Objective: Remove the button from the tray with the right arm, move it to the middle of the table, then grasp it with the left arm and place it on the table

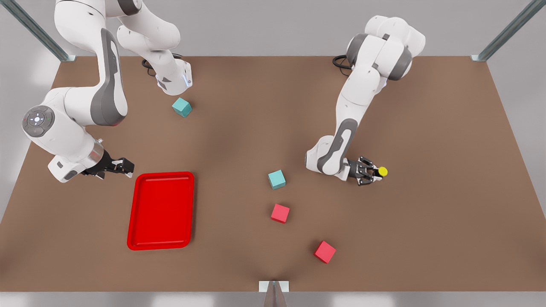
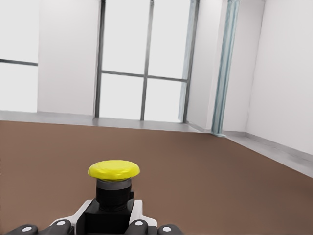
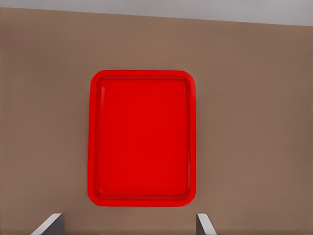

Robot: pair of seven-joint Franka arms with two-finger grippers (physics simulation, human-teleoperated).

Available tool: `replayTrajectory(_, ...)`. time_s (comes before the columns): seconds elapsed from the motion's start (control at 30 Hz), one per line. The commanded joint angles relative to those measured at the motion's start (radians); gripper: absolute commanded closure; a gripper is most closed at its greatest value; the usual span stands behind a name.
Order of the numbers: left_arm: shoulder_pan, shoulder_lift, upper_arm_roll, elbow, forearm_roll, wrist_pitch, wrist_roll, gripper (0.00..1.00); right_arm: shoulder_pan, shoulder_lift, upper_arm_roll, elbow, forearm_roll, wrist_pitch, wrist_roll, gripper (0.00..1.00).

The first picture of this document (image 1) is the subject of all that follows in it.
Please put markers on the small yellow round block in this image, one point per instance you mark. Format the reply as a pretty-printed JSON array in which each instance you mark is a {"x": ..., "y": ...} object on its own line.
[{"x": 382, "y": 171}]

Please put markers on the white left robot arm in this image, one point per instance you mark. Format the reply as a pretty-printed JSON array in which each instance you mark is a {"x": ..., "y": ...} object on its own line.
[{"x": 362, "y": 89}]

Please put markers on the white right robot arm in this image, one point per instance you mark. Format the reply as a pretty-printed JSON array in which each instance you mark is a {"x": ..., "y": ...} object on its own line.
[{"x": 76, "y": 106}]

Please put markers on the red rectangular tray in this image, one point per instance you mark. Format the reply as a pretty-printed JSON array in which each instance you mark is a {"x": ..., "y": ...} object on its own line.
[{"x": 161, "y": 211}]

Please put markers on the teal cube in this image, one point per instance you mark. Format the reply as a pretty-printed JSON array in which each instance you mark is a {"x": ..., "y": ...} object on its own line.
[
  {"x": 182, "y": 107},
  {"x": 277, "y": 179}
]

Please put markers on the red cube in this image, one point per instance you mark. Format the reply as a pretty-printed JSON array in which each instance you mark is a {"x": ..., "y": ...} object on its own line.
[
  {"x": 280, "y": 213},
  {"x": 325, "y": 252}
]

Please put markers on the silver frame post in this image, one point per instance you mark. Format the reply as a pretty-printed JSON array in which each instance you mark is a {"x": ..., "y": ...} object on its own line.
[
  {"x": 34, "y": 30},
  {"x": 273, "y": 292},
  {"x": 507, "y": 32}
]

